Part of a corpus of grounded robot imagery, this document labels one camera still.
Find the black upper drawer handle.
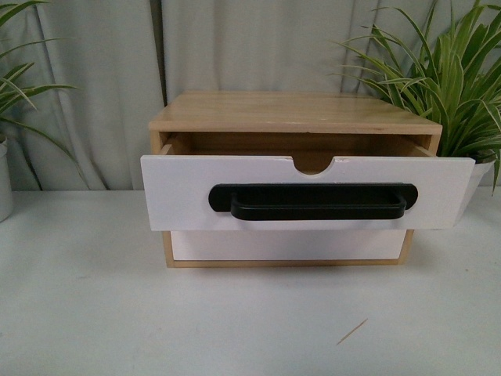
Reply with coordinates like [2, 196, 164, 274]
[208, 183, 418, 221]

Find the thin wooden splinter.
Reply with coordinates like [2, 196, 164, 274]
[336, 318, 368, 345]

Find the white plant pot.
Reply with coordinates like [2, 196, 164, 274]
[0, 135, 13, 221]
[465, 161, 495, 204]

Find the right spider plant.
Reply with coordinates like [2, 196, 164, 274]
[337, 1, 500, 187]

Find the left spider plant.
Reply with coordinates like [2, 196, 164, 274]
[1, 1, 88, 190]

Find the right white plant pot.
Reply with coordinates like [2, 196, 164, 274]
[465, 161, 495, 204]

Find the grey backdrop curtain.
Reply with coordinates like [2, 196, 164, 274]
[1, 1, 431, 190]

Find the wooden drawer cabinet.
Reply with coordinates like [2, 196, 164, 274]
[149, 92, 442, 268]

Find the white drawer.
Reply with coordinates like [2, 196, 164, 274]
[141, 155, 474, 231]
[171, 230, 406, 261]

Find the left white plant pot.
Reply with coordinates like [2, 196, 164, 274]
[0, 135, 13, 221]

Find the spider plant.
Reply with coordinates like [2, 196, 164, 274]
[1, 1, 88, 190]
[337, 1, 500, 187]

